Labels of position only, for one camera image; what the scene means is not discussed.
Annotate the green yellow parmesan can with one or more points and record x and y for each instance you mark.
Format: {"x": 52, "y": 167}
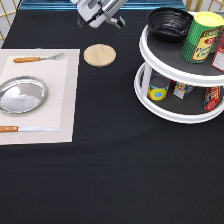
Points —
{"x": 202, "y": 35}

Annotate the red white box lower shelf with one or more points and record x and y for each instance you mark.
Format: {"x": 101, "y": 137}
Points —
{"x": 212, "y": 96}

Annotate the wooden handled fork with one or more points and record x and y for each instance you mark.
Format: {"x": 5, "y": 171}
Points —
{"x": 34, "y": 59}

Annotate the blue yellow tin can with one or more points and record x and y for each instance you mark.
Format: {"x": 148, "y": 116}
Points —
{"x": 158, "y": 87}

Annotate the black ribbed bowl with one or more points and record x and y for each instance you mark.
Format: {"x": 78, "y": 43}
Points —
{"x": 169, "y": 24}

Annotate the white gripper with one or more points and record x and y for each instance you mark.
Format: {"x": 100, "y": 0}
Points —
{"x": 95, "y": 12}

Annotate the white two-tier lazy Susan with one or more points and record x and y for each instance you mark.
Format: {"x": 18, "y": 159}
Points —
{"x": 165, "y": 58}

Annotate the wooden handled knife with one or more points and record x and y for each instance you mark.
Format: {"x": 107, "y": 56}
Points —
{"x": 4, "y": 129}

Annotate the round wooden coaster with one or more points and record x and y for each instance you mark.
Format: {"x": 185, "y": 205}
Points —
{"x": 99, "y": 55}

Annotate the beige woven placemat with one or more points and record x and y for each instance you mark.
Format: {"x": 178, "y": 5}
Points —
{"x": 58, "y": 110}

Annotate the blue yellow small box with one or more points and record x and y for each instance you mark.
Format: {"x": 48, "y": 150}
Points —
{"x": 182, "y": 90}

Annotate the red raisins box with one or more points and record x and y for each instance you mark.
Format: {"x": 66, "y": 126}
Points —
{"x": 218, "y": 60}

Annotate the round silver metal plate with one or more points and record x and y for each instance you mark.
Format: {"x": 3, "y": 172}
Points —
{"x": 22, "y": 94}

